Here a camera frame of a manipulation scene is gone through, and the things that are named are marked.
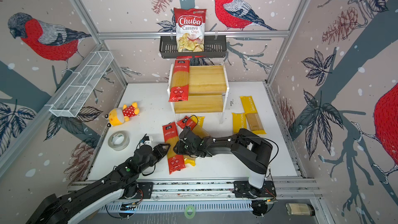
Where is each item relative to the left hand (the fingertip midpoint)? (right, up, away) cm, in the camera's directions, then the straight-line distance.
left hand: (169, 147), depth 82 cm
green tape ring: (+11, -24, -14) cm, 30 cm away
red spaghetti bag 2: (+4, -7, -2) cm, 8 cm away
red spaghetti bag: (+7, +34, -9) cm, 36 cm away
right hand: (+2, -4, +1) cm, 4 cm away
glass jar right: (+61, -21, -16) cm, 67 cm away
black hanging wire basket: (+26, +59, +13) cm, 66 cm away
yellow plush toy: (-35, +15, +13) cm, 41 cm away
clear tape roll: (-32, +2, +8) cm, 33 cm away
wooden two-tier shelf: (+21, +31, -8) cm, 39 cm away
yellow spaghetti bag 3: (+51, +17, +22) cm, 58 cm away
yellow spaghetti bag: (+16, +8, +13) cm, 22 cm away
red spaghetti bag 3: (+8, +12, +11) cm, 18 cm away
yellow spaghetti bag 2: (+42, +11, +15) cm, 46 cm away
